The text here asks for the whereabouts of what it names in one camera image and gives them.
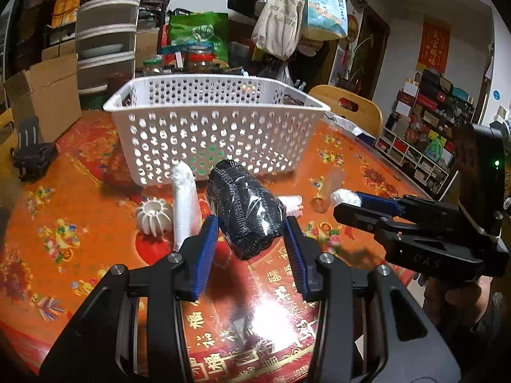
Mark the red printed tablecloth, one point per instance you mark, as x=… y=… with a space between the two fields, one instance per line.
x=80 y=207

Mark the beige canvas tote bag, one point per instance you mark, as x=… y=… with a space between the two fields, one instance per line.
x=279 y=20

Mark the small white cloth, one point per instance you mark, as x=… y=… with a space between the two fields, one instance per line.
x=343 y=197

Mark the grey plastic drawer tower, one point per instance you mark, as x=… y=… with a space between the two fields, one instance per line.
x=106 y=28

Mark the clear plastic bag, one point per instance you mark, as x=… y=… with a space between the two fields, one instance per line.
x=288 y=75

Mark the white perforated plastic basket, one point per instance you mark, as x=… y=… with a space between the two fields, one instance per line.
x=219 y=108

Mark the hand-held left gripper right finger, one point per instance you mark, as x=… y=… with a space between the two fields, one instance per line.
x=296 y=258

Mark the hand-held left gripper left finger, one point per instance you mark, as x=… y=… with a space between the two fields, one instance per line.
x=206 y=253

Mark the brown cardboard box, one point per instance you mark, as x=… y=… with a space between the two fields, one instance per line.
x=48 y=99

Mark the pink white folded cloth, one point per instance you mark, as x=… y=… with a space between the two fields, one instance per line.
x=293 y=203

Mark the white ribbed ceramic holder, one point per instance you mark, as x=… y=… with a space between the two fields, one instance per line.
x=153 y=217

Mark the black fabric roll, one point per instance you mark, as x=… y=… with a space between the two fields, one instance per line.
x=243 y=203

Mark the clear plastic bottle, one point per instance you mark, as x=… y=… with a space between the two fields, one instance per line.
x=329 y=185

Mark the red wall poster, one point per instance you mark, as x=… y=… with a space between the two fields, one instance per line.
x=434 y=46

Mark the black plastic device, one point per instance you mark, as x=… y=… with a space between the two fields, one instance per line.
x=34 y=155

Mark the tall white towel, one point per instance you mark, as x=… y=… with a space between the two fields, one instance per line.
x=185 y=203

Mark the dark framed flower painting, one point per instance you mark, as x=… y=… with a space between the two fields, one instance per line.
x=367 y=48

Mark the shelf of assorted boxes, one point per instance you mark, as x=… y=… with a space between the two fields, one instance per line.
x=423 y=127

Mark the blue round wall sticker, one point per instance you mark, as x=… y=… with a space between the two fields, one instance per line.
x=496 y=95

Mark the glass jar green lid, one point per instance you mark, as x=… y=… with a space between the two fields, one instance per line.
x=152 y=68

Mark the glass jar red lid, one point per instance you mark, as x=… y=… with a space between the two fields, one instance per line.
x=199 y=62

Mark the green shopping bag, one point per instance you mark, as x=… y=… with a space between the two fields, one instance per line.
x=199 y=28

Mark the wooden chair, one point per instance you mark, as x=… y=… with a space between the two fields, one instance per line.
x=368 y=120

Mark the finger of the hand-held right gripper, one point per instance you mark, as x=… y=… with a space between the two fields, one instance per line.
x=379 y=203
x=359 y=217

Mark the white blue flat box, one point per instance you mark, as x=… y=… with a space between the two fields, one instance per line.
x=351 y=125

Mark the blue printed paper bag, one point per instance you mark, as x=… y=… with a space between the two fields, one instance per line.
x=323 y=12

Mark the person's right hand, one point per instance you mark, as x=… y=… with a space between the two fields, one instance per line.
x=459 y=299

